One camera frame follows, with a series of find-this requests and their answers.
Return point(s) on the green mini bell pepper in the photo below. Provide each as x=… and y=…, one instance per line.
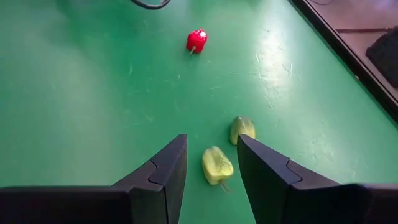
x=217, y=166
x=242, y=128

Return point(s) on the red mini bell pepper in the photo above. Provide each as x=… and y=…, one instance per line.
x=196, y=40

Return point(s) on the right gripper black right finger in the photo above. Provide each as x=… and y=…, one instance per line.
x=270, y=186

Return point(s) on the black clamp mount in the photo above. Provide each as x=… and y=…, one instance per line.
x=384, y=59

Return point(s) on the black aluminium table frame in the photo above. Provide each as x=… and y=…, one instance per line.
x=342, y=50

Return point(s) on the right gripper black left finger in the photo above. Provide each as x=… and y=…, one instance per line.
x=155, y=186

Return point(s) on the green table mat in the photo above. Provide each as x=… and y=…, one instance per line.
x=93, y=93

